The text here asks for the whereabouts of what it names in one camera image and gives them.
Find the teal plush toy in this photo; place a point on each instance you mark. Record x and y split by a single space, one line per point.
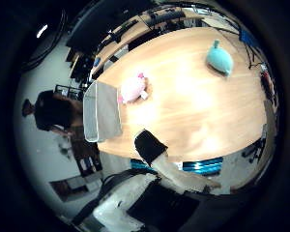
219 59

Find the white plastic container bin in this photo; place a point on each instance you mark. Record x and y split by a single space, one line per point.
101 111

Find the pink plush toy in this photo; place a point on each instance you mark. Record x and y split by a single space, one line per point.
132 88

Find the dark wooden shelf unit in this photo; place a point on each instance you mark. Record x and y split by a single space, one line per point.
87 154

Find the person in black shirt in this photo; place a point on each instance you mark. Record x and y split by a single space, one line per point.
53 111

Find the long wooden background desk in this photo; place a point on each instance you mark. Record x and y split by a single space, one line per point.
135 32

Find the black tripod stand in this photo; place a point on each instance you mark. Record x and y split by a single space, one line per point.
252 53

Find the blue metal table frame rail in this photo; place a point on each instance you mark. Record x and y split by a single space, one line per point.
203 166

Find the low white wall cabinet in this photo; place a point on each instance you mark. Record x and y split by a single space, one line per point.
75 187

